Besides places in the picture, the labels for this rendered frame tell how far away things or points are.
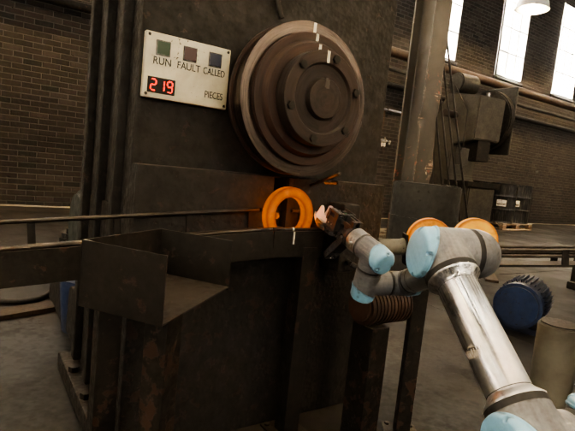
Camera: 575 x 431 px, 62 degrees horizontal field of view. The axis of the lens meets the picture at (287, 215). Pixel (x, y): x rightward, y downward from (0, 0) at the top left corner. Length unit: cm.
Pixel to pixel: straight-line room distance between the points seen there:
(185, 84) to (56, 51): 607
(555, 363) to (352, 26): 129
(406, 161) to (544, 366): 449
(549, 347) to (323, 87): 102
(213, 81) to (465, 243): 87
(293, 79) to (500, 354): 88
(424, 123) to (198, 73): 448
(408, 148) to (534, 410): 516
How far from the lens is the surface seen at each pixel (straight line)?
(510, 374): 98
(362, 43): 190
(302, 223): 159
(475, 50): 1259
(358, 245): 143
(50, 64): 747
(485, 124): 946
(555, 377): 170
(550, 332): 166
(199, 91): 150
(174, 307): 104
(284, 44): 148
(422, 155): 576
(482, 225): 176
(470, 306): 103
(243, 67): 143
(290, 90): 140
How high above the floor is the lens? 91
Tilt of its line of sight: 6 degrees down
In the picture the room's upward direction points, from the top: 6 degrees clockwise
